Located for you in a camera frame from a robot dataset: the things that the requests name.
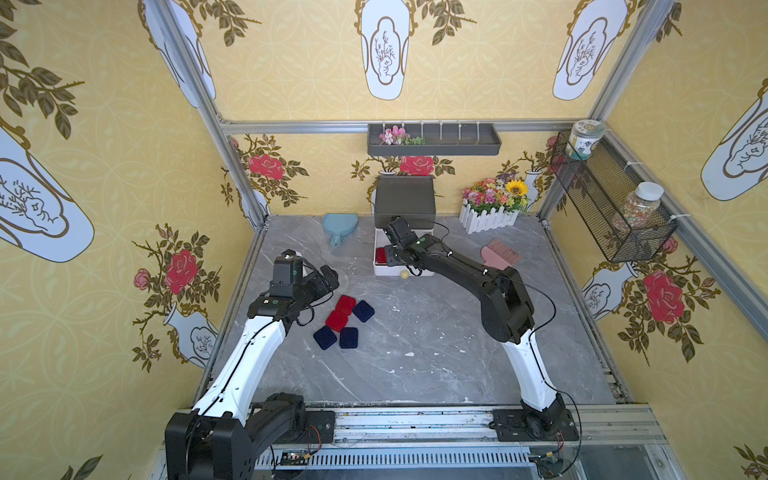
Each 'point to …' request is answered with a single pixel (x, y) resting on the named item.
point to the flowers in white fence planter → (493, 203)
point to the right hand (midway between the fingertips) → (402, 245)
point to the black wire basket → (597, 186)
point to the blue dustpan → (339, 224)
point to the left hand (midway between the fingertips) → (314, 280)
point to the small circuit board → (297, 458)
